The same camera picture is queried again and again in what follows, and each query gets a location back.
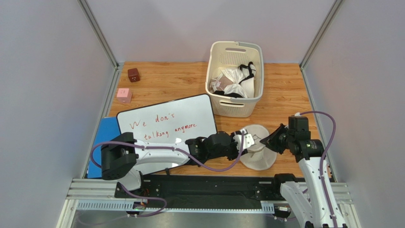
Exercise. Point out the brown cube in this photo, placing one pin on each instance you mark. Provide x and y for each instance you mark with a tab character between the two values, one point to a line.
133	75

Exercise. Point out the aluminium rail frame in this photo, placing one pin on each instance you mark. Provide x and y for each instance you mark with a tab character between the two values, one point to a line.
98	194

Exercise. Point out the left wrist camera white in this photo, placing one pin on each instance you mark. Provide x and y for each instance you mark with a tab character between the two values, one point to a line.
243	139

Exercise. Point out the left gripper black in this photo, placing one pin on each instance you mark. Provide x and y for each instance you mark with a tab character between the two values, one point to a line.
236	153

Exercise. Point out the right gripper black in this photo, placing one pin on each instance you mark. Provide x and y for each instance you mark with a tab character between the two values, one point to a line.
275	142

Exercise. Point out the pink cube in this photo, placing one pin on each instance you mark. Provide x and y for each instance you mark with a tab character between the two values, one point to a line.
124	95

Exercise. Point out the white mesh laundry bag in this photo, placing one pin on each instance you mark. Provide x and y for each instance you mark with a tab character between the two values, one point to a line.
258	156

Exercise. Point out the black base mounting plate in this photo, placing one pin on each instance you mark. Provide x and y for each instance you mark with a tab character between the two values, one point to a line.
209	192

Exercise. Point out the blue folder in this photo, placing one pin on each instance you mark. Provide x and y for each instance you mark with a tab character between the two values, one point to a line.
107	130

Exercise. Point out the cream plastic laundry basket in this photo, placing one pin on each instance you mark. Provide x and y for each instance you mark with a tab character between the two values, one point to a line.
232	54

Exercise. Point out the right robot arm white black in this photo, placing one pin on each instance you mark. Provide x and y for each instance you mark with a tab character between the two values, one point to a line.
316	207

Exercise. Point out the black and white bra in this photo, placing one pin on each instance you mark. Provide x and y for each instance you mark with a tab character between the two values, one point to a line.
247	83

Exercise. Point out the white garment in basket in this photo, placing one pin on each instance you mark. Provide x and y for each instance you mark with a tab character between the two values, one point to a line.
227	81

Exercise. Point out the whiteboard with red writing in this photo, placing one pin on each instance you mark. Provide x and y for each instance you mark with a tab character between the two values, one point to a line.
167	124

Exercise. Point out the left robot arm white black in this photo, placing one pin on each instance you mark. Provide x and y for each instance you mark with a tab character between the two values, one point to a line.
126	159

